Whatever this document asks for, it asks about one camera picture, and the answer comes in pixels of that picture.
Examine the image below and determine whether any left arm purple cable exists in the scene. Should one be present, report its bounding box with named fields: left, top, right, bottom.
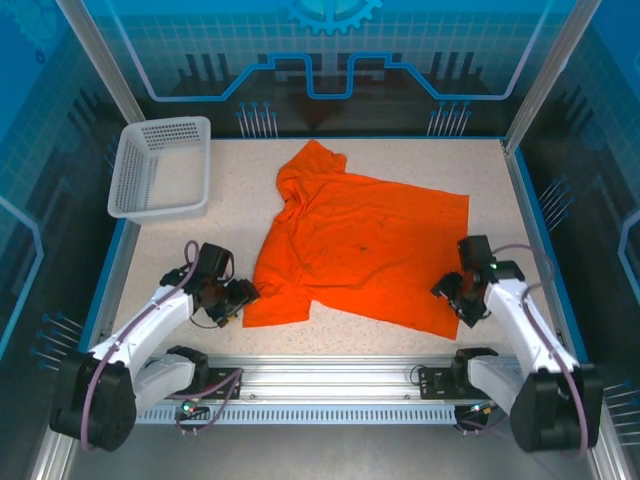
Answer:
left=79, top=239, right=246, bottom=454

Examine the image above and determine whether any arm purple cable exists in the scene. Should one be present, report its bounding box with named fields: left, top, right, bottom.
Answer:
left=457, top=243, right=587, bottom=459
left=79, top=239, right=246, bottom=454

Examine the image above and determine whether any white perforated plastic basket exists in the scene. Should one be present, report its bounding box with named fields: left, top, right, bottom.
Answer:
left=106, top=115, right=212, bottom=225

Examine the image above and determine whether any white slotted cable duct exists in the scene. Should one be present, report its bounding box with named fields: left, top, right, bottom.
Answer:
left=133, top=403, right=459, bottom=426

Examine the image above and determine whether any aluminium frame post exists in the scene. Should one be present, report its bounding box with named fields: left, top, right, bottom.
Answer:
left=54, top=0, right=146, bottom=129
left=503, top=0, right=592, bottom=154

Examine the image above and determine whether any aluminium front frame beam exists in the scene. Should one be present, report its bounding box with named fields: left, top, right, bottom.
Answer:
left=57, top=355, right=601, bottom=406

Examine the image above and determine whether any grey metal bottom panel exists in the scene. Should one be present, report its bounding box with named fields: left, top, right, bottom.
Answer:
left=64, top=422, right=601, bottom=480

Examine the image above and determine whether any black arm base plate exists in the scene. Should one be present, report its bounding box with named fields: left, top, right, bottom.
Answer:
left=203, top=367, right=245, bottom=400
left=417, top=367, right=474, bottom=400

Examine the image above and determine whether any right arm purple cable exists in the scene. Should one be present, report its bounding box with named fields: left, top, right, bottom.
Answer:
left=457, top=243, right=587, bottom=459

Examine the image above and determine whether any cable connector with green light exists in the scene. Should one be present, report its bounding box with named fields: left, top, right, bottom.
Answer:
left=457, top=399, right=504, bottom=422
left=174, top=394, right=211, bottom=422

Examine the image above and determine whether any aluminium table side rail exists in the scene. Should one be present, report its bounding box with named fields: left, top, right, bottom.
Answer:
left=501, top=138, right=574, bottom=364
left=81, top=217, right=132, bottom=364

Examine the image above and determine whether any orange t-shirt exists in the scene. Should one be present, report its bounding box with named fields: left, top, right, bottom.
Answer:
left=242, top=139, right=470, bottom=341

